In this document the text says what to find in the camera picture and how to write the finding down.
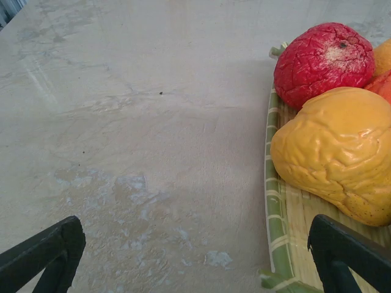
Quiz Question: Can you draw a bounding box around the woven bamboo tray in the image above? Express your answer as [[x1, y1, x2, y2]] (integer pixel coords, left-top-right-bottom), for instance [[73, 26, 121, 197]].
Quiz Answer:
[[258, 42, 391, 293]]

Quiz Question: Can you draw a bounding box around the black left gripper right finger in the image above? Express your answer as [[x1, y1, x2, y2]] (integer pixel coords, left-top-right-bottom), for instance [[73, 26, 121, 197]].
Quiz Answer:
[[307, 214, 391, 293]]

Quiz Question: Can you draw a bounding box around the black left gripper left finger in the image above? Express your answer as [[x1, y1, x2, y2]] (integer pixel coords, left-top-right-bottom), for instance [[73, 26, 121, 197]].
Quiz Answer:
[[0, 215, 87, 293]]

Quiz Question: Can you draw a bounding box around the red wrinkled apple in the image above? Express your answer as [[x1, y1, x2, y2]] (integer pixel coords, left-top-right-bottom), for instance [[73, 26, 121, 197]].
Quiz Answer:
[[273, 21, 376, 110]]

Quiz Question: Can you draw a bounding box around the orange fruit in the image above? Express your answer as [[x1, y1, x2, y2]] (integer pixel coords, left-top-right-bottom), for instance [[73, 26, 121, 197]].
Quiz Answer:
[[372, 38, 391, 77]]

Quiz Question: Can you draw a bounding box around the yellow mango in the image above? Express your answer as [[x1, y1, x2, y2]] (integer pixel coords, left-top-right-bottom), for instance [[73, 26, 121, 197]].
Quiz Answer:
[[269, 86, 391, 227]]

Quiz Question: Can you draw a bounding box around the red-orange fruit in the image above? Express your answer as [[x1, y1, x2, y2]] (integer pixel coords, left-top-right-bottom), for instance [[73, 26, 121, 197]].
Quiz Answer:
[[364, 69, 391, 104]]

